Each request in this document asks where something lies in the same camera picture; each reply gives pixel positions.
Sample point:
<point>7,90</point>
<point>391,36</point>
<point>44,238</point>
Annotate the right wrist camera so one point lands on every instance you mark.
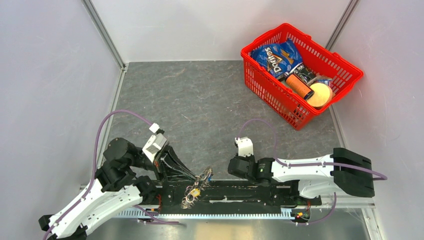
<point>244,146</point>

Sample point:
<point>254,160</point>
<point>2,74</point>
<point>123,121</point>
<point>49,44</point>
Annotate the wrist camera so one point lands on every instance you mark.
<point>155,143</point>
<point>244,146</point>

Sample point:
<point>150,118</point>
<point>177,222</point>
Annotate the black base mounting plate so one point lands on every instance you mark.
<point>225,197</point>

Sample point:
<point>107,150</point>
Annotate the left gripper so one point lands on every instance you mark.
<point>164,170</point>

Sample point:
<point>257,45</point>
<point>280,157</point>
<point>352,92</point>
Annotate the slotted cable duct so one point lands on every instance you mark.
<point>135,213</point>

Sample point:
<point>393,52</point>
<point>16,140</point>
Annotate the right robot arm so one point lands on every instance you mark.
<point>341,171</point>

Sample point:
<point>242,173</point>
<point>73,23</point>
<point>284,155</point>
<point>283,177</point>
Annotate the blue Doritos chip bag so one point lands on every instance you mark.
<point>278,58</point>

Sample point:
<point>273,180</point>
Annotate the round yellow sponge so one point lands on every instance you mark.
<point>322,95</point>

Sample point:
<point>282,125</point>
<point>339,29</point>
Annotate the orange cylindrical can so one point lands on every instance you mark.
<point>299,87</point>

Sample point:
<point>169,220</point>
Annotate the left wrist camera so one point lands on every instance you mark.
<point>155,143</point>

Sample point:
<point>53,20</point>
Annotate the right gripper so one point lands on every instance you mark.
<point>251,157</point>

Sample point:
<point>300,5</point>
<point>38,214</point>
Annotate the black snack packet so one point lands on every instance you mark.
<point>303,73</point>

